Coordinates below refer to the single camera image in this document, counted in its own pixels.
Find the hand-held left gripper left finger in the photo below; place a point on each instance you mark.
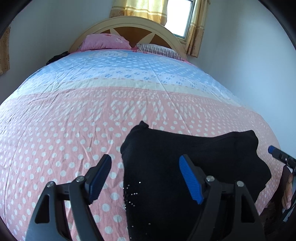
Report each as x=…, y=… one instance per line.
x=100, y=178

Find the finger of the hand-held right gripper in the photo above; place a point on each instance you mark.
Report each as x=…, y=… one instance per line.
x=281, y=155

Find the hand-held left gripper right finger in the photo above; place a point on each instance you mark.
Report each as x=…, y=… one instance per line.
x=192, y=180

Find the black pants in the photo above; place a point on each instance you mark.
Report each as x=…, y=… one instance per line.
x=161, y=162

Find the person's right hand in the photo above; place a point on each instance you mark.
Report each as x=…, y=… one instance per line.
x=289, y=190

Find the person's dark clothing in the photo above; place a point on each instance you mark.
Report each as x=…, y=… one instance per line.
x=272, y=220

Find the pink and blue dotted bedspread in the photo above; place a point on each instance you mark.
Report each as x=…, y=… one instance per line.
x=69, y=115

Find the dark cloth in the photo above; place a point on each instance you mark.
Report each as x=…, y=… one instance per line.
x=56, y=58

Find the striped pillow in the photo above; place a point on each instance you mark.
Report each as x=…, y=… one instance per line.
x=159, y=51

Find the pink pillow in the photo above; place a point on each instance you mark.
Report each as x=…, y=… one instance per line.
x=104, y=41

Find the yellow patterned curtain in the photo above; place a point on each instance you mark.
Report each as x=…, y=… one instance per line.
x=196, y=27
x=138, y=9

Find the arched wooden headboard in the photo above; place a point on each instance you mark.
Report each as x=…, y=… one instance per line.
x=138, y=22

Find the window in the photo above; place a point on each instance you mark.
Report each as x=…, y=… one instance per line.
x=179, y=16

